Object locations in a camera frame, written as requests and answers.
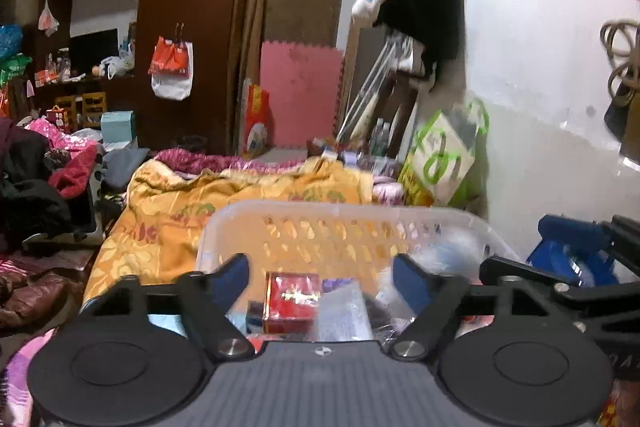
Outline grey black box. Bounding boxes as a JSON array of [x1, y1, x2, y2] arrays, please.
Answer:
[[310, 279, 414, 346]]

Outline blue fabric shopping bag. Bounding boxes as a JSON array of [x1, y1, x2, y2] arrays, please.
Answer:
[[527, 236, 618, 287]]

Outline red cigarette box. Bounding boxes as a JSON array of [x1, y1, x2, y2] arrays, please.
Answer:
[[262, 272, 321, 335]]

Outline orange yellow quilt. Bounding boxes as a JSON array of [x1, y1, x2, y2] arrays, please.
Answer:
[[81, 156, 377, 306]]

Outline translucent white plastic basket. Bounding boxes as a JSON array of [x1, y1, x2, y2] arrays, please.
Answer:
[[194, 199, 524, 343]]

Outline green white tote bag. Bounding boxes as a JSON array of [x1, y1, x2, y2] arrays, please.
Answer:
[[398, 98, 490, 209]]

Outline brown hanging bag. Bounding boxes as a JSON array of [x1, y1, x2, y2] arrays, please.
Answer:
[[600, 20, 639, 164]]

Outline dark clothes pile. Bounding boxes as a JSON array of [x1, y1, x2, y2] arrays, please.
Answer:
[[1, 117, 104, 254]]

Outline orange white hanging bag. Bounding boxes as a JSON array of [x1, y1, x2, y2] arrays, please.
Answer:
[[148, 37, 194, 102]]

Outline pink foam mat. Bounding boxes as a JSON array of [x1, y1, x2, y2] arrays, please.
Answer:
[[260, 41, 343, 148]]

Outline dark red wooden wardrobe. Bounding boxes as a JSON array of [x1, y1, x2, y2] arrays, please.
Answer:
[[0, 0, 262, 155]]

